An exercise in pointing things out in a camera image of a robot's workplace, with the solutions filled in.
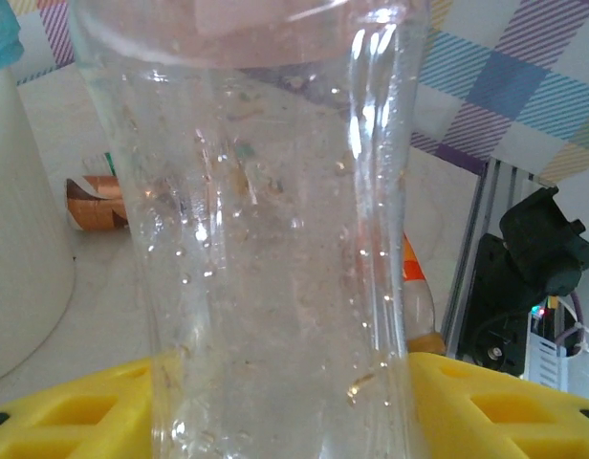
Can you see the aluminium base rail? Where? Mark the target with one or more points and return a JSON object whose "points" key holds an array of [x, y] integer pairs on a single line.
{"points": [[486, 201]]}

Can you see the orange label bottle amber cap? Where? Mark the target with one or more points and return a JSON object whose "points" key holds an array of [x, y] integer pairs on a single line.
{"points": [[419, 287]]}

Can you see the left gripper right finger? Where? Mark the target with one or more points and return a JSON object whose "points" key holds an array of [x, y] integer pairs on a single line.
{"points": [[490, 416]]}

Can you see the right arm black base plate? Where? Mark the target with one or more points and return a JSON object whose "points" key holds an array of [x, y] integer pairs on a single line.
{"points": [[505, 365]]}

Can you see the white plastic bin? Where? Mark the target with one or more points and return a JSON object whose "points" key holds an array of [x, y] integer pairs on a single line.
{"points": [[22, 215]]}

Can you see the brown label bottle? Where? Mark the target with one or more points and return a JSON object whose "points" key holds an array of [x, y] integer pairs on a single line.
{"points": [[96, 205]]}

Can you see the pink label bottle white cap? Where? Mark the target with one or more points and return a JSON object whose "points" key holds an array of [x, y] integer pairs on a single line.
{"points": [[275, 239]]}

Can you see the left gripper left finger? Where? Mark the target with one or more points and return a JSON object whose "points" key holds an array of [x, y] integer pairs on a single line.
{"points": [[60, 421]]}

